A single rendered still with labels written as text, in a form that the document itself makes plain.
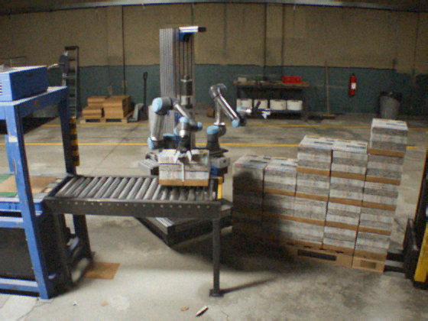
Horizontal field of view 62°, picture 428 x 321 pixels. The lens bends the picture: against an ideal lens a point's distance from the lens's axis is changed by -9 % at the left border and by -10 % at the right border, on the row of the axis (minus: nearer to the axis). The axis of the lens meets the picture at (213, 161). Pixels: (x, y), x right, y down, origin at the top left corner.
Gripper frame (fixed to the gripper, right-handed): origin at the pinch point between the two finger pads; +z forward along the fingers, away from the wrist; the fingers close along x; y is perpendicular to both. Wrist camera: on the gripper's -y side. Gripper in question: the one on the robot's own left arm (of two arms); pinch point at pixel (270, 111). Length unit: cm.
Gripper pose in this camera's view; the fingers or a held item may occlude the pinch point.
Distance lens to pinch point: 371.9
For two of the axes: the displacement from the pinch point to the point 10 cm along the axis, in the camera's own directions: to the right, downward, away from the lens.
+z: 8.8, 1.5, -4.5
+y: 0.6, 9.0, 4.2
